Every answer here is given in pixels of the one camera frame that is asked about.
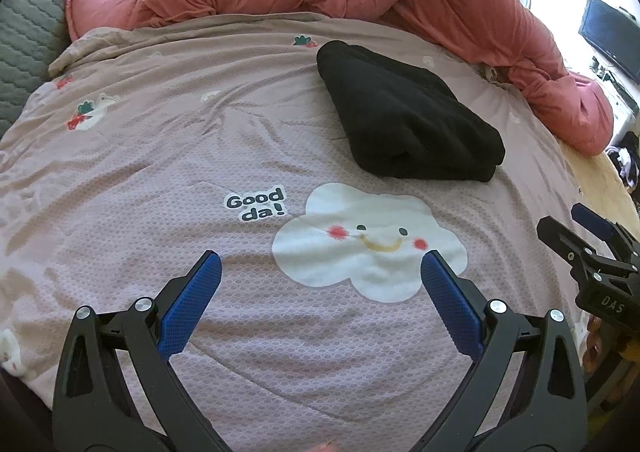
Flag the black flat screen television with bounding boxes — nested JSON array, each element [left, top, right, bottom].
[[578, 0, 640, 85]]

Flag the person's right hand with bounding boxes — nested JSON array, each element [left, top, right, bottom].
[[582, 314, 632, 373]]

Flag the pale printed blanket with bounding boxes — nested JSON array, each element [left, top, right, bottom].
[[0, 12, 616, 452]]

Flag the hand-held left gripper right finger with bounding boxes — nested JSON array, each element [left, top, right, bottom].
[[410, 250, 588, 452]]

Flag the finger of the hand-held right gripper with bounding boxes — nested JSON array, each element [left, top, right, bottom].
[[571, 203, 640, 263], [536, 216, 601, 279]]

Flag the dark cloth pile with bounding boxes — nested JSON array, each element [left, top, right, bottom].
[[605, 129, 640, 193]]

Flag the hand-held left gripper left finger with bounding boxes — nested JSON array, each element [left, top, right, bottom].
[[51, 250, 236, 452]]

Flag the black sweater with orange cuffs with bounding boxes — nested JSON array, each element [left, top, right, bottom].
[[316, 39, 506, 183]]

